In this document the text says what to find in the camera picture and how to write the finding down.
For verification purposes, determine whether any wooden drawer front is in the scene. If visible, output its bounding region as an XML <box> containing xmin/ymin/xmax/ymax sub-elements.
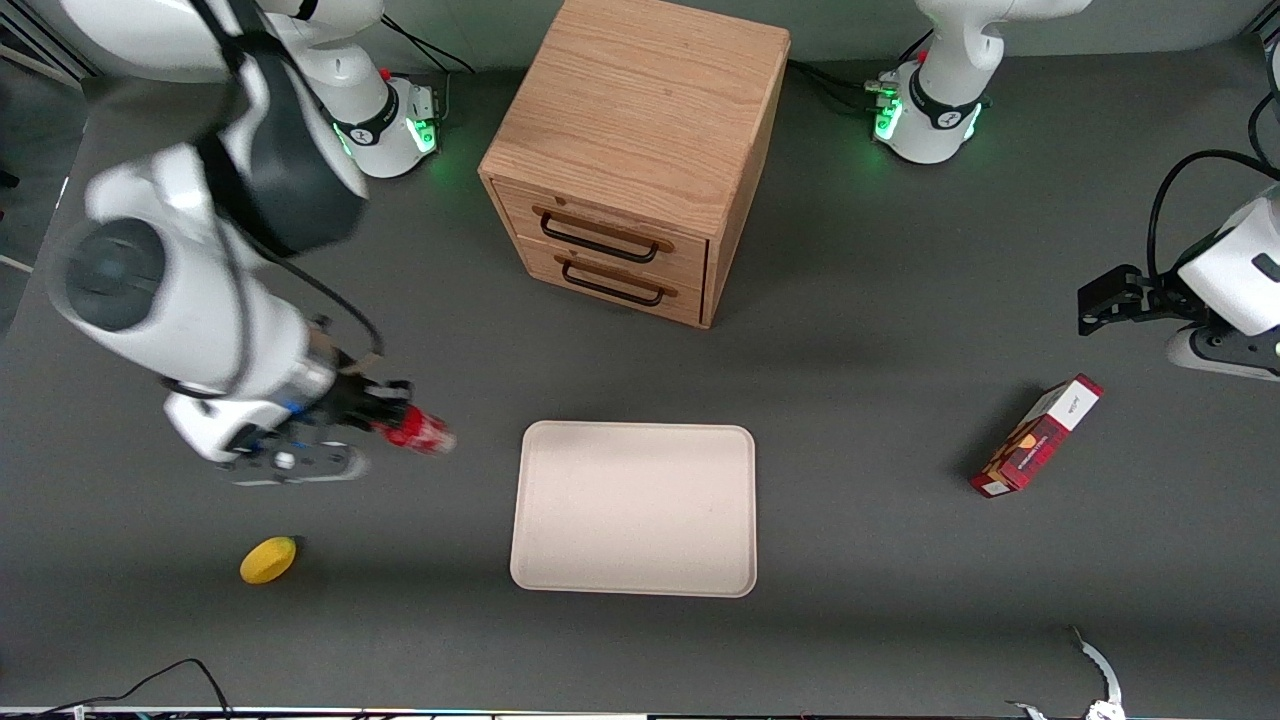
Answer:
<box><xmin>492</xmin><ymin>180</ymin><xmax>710</xmax><ymax>293</ymax></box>
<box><xmin>514</xmin><ymin>236</ymin><xmax>705</xmax><ymax>327</ymax></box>

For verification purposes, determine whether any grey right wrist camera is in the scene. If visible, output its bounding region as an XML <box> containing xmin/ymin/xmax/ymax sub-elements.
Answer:
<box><xmin>228</xmin><ymin>444</ymin><xmax>372</xmax><ymax>489</ymax></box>

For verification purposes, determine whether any wooden drawer cabinet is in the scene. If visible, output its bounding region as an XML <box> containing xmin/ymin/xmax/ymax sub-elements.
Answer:
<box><xmin>478</xmin><ymin>0</ymin><xmax>792</xmax><ymax>330</ymax></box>

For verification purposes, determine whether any black arm base cable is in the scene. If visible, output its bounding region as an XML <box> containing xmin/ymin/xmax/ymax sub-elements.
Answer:
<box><xmin>376</xmin><ymin>15</ymin><xmax>477</xmax><ymax>126</ymax></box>
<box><xmin>786</xmin><ymin>30</ymin><xmax>936</xmax><ymax>119</ymax></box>

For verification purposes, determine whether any black left arm base cable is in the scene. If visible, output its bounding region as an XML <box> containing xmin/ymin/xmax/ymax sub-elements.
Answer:
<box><xmin>786</xmin><ymin>30</ymin><xmax>936</xmax><ymax>119</ymax></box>

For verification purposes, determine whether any yellow lemon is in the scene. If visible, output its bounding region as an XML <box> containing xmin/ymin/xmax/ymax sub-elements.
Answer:
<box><xmin>239</xmin><ymin>536</ymin><xmax>299</xmax><ymax>586</ymax></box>

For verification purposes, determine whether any black right arm base cable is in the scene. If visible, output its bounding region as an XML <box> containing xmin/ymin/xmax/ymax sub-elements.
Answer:
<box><xmin>376</xmin><ymin>15</ymin><xmax>477</xmax><ymax>126</ymax></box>

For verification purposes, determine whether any red cookie box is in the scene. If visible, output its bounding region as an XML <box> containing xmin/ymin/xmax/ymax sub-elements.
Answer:
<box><xmin>969</xmin><ymin>373</ymin><xmax>1106</xmax><ymax>499</ymax></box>

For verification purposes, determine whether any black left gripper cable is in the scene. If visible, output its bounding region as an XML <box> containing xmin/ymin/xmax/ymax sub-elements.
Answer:
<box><xmin>1147</xmin><ymin>149</ymin><xmax>1280</xmax><ymax>291</ymax></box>

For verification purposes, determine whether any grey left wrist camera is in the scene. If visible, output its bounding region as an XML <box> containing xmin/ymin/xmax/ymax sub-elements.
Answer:
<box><xmin>1164</xmin><ymin>322</ymin><xmax>1280</xmax><ymax>382</ymax></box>

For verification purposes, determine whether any red coke bottle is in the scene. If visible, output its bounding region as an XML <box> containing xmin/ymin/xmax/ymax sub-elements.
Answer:
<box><xmin>374</xmin><ymin>404</ymin><xmax>459</xmax><ymax>457</ymax></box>

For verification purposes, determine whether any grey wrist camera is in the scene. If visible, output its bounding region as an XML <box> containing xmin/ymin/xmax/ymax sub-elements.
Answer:
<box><xmin>228</xmin><ymin>444</ymin><xmax>372</xmax><ymax>489</ymax></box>
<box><xmin>1164</xmin><ymin>322</ymin><xmax>1280</xmax><ymax>382</ymax></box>

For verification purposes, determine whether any black drawer handle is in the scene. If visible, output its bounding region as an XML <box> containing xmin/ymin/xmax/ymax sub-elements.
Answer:
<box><xmin>553</xmin><ymin>253</ymin><xmax>679</xmax><ymax>308</ymax></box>
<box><xmin>533</xmin><ymin>205</ymin><xmax>675</xmax><ymax>265</ymax></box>

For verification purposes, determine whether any beige rectangular tray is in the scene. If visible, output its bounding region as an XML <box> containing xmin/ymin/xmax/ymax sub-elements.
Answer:
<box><xmin>509</xmin><ymin>420</ymin><xmax>759</xmax><ymax>599</ymax></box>

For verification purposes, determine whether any black cable loop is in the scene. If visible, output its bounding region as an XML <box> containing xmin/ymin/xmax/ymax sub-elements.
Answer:
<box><xmin>0</xmin><ymin>657</ymin><xmax>233</xmax><ymax>720</ymax></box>

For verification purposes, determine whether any white curved strap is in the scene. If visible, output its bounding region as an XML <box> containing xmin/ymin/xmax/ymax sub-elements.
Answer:
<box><xmin>1005</xmin><ymin>626</ymin><xmax>1127</xmax><ymax>720</ymax></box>

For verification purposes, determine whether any dark metal frame rail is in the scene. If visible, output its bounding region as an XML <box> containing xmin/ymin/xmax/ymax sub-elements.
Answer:
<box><xmin>0</xmin><ymin>18</ymin><xmax>93</xmax><ymax>89</ymax></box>

